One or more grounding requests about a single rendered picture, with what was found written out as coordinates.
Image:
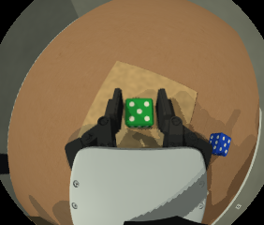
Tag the tan flat mat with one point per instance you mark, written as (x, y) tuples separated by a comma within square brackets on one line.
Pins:
[(137, 82)]

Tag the green die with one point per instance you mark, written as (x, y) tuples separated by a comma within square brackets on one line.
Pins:
[(139, 112)]

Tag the blue die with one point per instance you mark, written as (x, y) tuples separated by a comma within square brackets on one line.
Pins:
[(220, 143)]

